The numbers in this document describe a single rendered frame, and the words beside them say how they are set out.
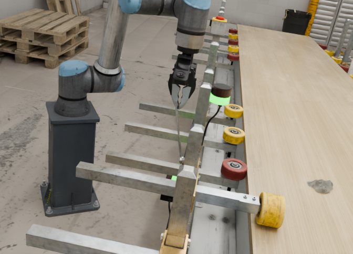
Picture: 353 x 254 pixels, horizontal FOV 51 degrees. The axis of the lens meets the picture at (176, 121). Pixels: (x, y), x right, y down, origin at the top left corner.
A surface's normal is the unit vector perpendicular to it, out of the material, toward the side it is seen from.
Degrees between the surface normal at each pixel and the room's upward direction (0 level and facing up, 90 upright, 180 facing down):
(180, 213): 90
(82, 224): 0
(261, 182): 0
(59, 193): 90
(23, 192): 0
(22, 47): 90
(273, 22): 90
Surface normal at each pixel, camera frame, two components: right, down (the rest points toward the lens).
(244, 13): -0.11, 0.40
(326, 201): 0.15, -0.90
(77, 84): 0.42, 0.44
